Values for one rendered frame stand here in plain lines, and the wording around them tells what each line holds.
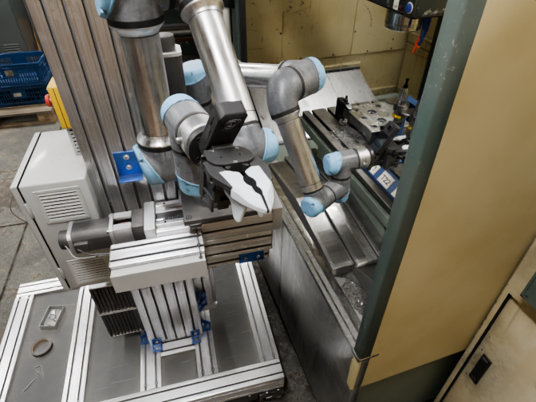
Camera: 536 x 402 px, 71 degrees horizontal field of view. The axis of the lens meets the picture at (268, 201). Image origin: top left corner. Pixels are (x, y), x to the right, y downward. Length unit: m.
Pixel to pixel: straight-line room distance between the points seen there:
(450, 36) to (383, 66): 2.59
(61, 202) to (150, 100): 0.51
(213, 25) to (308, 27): 2.01
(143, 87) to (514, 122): 0.76
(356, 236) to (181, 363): 0.99
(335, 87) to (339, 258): 1.59
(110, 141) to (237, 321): 1.16
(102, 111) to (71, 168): 0.23
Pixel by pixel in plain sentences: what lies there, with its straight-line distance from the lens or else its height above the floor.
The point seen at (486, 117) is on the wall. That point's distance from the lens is 0.80.
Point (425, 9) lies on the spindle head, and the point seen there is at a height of 1.58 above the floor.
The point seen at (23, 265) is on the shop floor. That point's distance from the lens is 2.98.
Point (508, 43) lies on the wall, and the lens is 0.74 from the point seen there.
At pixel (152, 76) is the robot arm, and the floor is 1.57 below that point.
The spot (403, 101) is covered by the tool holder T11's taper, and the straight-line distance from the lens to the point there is 1.66.
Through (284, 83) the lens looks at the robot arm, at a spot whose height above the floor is 1.44.
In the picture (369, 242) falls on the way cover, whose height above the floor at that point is 0.72.
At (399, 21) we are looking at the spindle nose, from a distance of 1.85.
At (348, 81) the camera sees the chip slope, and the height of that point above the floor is 0.81.
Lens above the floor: 1.89
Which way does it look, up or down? 39 degrees down
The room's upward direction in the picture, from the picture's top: straight up
